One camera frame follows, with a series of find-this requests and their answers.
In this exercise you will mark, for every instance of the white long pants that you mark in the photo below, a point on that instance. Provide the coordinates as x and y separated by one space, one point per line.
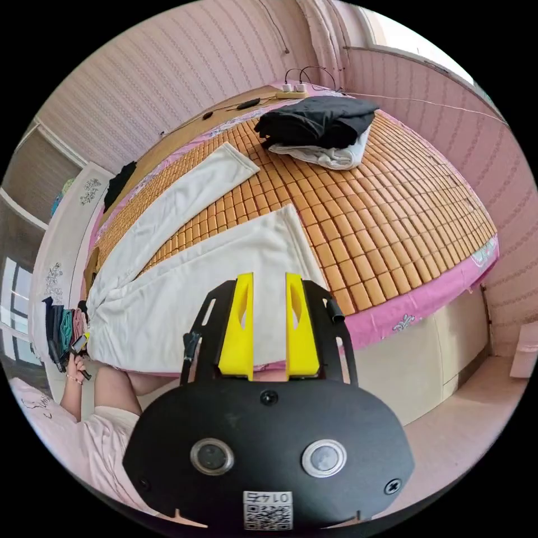
168 302

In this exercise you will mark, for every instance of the white cupboard with flower print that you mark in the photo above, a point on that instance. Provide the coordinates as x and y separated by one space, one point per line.
63 252

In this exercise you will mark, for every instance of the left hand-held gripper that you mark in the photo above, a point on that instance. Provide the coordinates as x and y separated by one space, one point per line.
78 345

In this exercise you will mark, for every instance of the person's left hand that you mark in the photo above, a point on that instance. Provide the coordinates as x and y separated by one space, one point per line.
75 366

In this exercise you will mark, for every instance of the window with dark frame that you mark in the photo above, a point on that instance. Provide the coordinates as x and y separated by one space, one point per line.
14 302

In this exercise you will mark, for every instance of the black garment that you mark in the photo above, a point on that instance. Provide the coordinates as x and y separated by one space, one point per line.
119 181

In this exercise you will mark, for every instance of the bed with woven mat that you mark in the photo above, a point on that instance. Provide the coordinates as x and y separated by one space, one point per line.
378 218

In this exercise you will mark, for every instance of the white power strip with plugs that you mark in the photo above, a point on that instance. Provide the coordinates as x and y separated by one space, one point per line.
291 92

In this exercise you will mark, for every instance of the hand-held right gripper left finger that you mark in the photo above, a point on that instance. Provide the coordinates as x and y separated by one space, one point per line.
237 336

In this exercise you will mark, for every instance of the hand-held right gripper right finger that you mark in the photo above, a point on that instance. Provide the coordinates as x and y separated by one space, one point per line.
302 340

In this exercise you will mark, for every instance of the pink curtain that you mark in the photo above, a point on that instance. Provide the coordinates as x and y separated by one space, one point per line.
328 38

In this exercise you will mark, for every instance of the person's body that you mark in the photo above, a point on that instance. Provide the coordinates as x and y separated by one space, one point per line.
92 441

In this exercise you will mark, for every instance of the small black device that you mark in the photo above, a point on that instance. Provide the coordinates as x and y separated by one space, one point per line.
248 103

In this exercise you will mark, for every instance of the pile of clothes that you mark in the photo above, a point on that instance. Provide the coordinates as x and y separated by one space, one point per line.
319 122

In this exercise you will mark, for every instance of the row of hanging clothes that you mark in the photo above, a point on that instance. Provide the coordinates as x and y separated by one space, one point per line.
63 323

